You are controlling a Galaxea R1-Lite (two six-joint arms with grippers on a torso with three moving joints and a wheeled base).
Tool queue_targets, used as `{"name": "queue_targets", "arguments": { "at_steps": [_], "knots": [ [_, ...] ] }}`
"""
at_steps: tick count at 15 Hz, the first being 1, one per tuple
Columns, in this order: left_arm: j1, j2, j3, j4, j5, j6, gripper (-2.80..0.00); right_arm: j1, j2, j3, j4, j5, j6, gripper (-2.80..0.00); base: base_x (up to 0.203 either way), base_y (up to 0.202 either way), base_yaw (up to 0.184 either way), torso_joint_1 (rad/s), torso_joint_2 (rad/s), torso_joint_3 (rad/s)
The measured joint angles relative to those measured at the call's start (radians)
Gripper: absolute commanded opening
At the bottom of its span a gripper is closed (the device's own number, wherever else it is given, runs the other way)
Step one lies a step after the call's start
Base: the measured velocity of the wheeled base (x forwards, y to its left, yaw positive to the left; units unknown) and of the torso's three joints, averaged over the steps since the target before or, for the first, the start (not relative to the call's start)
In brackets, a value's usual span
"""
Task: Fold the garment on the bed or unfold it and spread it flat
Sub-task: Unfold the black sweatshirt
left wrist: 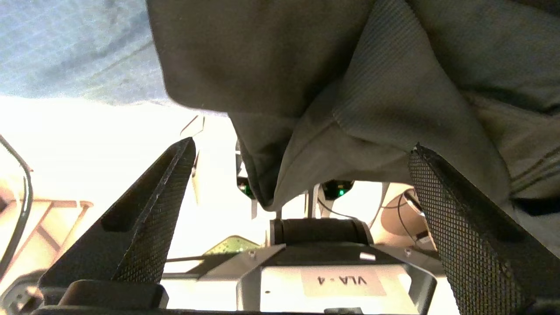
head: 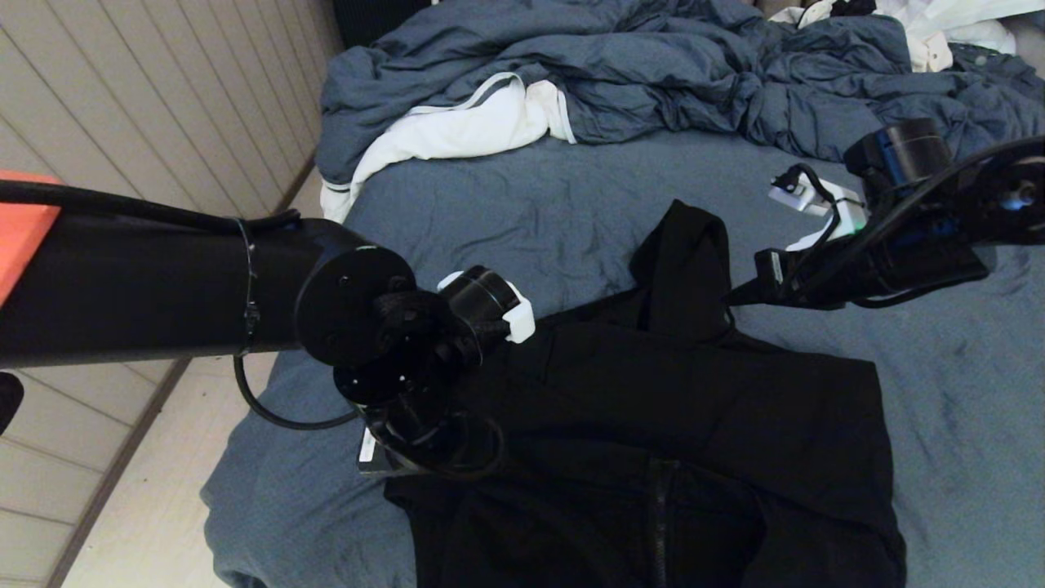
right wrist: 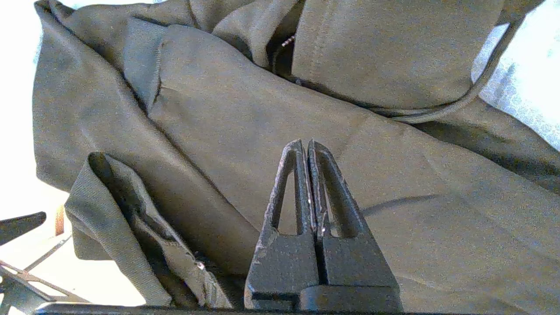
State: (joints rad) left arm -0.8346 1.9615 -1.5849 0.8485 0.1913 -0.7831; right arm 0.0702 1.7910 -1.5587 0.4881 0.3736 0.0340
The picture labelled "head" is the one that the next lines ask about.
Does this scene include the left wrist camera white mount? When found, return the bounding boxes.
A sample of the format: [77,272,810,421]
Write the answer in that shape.
[437,269,536,345]

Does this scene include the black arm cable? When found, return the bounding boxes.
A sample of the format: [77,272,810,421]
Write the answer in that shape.
[0,180,360,432]
[776,135,1045,310]

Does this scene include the black zip hoodie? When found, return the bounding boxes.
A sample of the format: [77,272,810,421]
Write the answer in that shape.
[384,200,907,588]

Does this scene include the small black garment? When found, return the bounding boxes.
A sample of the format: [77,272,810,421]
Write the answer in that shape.
[804,0,876,19]

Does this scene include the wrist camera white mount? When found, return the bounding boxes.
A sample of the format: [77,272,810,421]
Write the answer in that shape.
[437,269,536,345]
[767,163,871,252]

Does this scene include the blue bed sheet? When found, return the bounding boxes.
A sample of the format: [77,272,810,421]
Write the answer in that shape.
[202,131,1045,588]

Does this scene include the white blanket with grey stripe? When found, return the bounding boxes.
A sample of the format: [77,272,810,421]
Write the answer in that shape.
[320,72,576,223]

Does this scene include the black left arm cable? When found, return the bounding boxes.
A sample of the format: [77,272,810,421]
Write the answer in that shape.
[0,180,360,432]

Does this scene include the crumpled blue duvet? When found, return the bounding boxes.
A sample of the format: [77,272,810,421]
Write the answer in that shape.
[314,0,1045,164]

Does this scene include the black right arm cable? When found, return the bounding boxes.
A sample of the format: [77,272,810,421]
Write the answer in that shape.
[776,135,1045,310]

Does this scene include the white crumpled clothes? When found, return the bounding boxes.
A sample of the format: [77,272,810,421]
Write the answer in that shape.
[767,0,1045,74]

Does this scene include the blue denim shirt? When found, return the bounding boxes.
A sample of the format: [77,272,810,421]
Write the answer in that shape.
[947,45,1045,107]

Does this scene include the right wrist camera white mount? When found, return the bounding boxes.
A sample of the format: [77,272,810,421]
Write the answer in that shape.
[767,163,871,252]

